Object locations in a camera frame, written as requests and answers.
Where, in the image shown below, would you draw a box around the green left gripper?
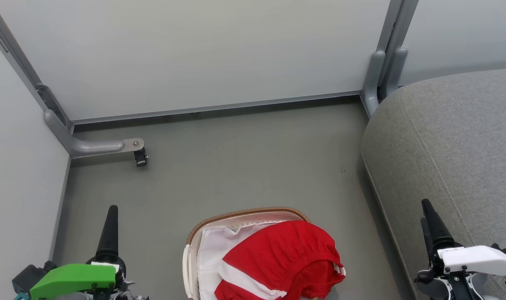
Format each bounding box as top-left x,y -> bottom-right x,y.
30,205 -> 128,300

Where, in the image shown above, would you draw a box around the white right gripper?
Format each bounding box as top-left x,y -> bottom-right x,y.
415,199 -> 506,300

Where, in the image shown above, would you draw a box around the red shorts with white stripe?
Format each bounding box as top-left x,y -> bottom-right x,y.
214,220 -> 346,300

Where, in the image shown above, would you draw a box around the grey fabric sofa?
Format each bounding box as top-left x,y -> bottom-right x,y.
360,67 -> 506,300

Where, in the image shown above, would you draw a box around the woven laundry basket white liner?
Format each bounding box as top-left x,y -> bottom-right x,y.
182,207 -> 320,300

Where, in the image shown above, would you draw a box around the grey partition bottom rail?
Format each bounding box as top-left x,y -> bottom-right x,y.
72,90 -> 362,125

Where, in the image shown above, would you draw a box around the grey partition frame post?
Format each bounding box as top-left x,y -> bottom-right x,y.
377,0 -> 420,84
0,0 -> 72,130

